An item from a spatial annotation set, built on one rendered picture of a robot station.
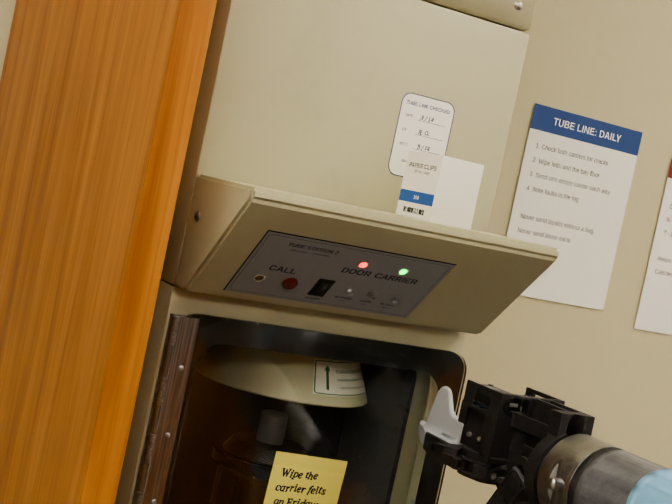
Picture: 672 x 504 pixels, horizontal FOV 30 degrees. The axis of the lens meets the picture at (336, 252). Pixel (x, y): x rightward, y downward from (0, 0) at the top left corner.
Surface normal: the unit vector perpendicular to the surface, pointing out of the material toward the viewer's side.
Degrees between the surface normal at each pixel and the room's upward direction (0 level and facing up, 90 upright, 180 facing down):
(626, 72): 90
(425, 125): 90
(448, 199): 90
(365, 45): 90
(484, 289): 135
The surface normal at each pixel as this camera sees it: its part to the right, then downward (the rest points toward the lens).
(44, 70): -0.85, -0.15
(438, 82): 0.48, 0.15
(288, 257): 0.20, 0.79
